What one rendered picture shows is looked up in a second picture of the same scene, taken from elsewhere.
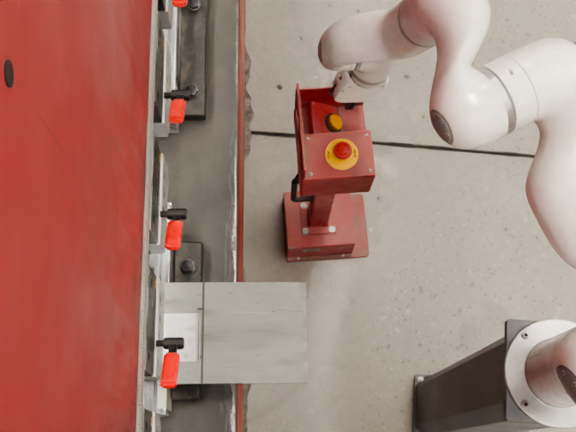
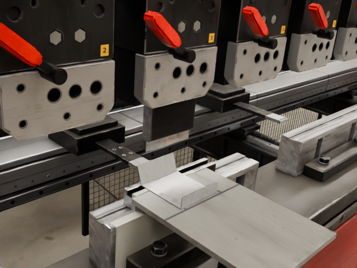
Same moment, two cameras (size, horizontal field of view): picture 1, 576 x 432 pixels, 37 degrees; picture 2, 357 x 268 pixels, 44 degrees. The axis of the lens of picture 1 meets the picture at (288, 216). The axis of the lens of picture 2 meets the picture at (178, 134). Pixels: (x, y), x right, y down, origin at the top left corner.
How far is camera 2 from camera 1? 1.20 m
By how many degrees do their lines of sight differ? 57
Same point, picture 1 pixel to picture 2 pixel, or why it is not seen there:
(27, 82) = not seen: outside the picture
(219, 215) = not seen: hidden behind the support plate
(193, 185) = (281, 197)
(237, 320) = (243, 212)
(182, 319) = (198, 186)
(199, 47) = (346, 153)
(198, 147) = (304, 187)
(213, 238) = not seen: hidden behind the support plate
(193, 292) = (224, 183)
